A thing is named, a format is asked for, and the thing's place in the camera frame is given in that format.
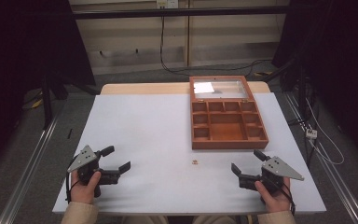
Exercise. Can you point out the black horizontal bar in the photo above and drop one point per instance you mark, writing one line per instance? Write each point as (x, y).
(180, 12)

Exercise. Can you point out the black curtain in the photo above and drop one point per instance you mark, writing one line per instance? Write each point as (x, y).
(21, 62)
(338, 62)

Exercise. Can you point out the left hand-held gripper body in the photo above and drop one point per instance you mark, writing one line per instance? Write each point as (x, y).
(85, 157)

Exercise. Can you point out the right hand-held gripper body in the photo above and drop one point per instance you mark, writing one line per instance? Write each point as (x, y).
(278, 169)

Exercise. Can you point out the person's left hand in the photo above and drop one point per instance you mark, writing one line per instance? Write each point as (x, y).
(82, 191)

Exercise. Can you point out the black metal stand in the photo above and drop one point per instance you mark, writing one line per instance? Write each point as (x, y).
(303, 93)

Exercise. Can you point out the white wall socket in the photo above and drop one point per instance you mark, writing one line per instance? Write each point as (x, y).
(167, 3)

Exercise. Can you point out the white power plug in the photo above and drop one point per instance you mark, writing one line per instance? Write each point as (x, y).
(311, 133)

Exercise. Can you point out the wooden compartment box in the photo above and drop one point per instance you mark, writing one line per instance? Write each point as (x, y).
(227, 121)

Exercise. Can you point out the small black floor strip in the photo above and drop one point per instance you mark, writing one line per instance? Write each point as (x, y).
(70, 133)

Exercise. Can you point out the metal floor rail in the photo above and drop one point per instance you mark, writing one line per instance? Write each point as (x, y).
(332, 174)
(28, 174)

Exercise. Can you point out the person's right hand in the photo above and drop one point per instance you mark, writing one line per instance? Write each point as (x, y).
(275, 200)

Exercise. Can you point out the yellow floor tape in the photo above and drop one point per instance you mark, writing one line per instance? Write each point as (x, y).
(36, 104)

